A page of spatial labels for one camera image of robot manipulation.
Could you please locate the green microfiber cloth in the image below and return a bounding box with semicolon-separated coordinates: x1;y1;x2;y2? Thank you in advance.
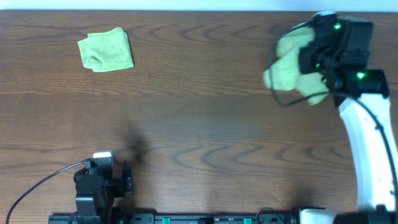
263;23;329;105

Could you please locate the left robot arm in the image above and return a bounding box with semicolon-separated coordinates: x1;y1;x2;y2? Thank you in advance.
70;157;133;224

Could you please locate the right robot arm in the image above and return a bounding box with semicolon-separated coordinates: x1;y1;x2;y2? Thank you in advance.
298;11;397;223

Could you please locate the folded green cloth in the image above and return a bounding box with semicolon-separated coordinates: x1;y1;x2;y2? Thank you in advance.
78;27;134;72

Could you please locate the left black cable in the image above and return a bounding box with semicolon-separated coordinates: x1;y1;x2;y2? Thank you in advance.
5;160;94;224

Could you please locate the black cable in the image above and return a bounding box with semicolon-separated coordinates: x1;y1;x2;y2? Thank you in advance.
5;160;94;224
267;20;398;200

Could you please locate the right black cable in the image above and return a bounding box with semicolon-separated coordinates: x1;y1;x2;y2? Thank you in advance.
267;20;398;200

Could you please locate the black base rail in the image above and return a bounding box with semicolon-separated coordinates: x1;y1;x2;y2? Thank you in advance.
48;213;300;224

